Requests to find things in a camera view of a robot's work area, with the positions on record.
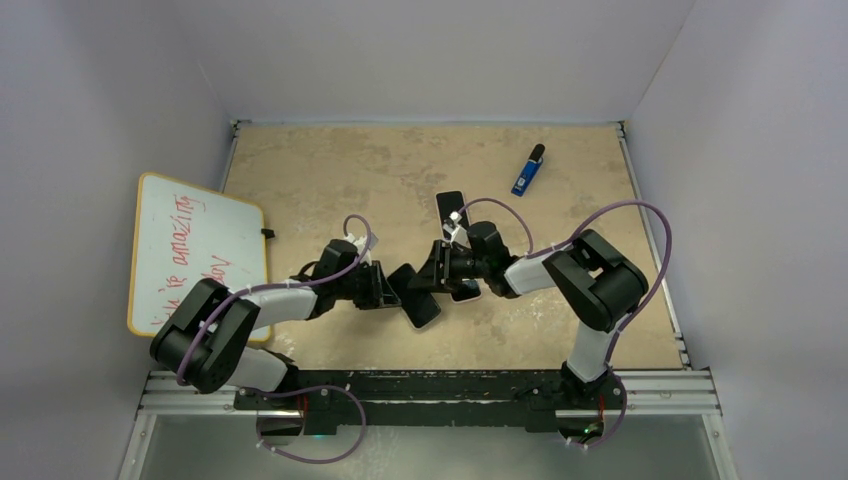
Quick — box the blue marker black cap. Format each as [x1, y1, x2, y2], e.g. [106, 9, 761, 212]
[511, 143, 546, 197]

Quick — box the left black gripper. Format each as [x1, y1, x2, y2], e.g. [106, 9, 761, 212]
[334, 260, 400, 311]

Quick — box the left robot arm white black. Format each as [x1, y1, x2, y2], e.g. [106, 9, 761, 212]
[150, 237, 402, 409]

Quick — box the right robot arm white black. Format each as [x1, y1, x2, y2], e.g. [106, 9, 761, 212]
[409, 221, 649, 407]

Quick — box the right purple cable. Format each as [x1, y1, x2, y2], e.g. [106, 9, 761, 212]
[450, 197, 674, 451]

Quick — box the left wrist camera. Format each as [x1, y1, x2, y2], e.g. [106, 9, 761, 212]
[344, 233, 379, 264]

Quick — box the clear phone case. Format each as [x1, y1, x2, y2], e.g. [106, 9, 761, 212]
[434, 190, 474, 242]

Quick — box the whiteboard with yellow frame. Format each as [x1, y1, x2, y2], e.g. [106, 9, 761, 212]
[127, 172, 268, 337]

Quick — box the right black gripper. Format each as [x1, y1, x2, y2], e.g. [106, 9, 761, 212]
[408, 240, 489, 294]

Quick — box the black phone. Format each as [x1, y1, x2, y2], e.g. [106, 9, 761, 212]
[450, 279, 482, 303]

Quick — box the black phone face down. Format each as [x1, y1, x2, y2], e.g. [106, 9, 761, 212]
[387, 263, 442, 329]

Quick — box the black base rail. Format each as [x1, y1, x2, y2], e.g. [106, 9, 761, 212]
[234, 369, 626, 438]

